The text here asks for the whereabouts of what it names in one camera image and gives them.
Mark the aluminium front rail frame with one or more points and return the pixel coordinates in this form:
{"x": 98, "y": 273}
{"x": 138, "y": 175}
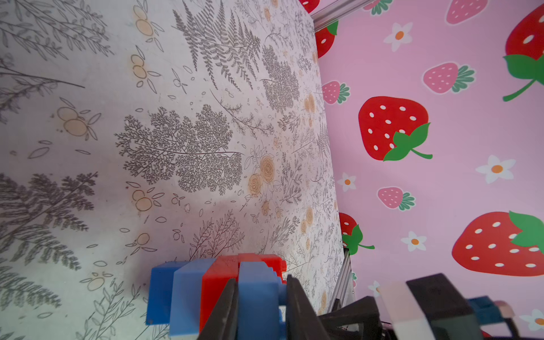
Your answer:
{"x": 343, "y": 293}

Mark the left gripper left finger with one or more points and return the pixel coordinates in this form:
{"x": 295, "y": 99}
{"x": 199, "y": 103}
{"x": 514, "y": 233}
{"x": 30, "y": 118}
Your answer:
{"x": 222, "y": 323}

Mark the red 2x4 brick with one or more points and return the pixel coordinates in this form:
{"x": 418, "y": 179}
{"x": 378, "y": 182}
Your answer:
{"x": 225, "y": 268}

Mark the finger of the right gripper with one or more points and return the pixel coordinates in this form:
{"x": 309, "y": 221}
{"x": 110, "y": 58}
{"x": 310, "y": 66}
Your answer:
{"x": 359, "y": 320}

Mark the right aluminium corner post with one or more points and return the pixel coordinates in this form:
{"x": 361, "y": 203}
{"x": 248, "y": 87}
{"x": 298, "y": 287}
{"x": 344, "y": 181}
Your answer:
{"x": 335, "y": 11}

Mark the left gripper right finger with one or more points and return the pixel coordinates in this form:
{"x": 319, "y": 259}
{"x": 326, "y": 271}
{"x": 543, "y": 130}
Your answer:
{"x": 301, "y": 320}

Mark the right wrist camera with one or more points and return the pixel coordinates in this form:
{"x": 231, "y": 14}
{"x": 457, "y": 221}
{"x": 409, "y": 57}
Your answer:
{"x": 432, "y": 308}

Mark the dark blue 2x2 brick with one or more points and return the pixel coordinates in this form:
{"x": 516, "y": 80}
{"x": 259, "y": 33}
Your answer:
{"x": 160, "y": 293}

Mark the light blue 2x4 brick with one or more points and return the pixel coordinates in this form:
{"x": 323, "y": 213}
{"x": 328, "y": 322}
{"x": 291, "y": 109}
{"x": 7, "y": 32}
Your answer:
{"x": 186, "y": 299}

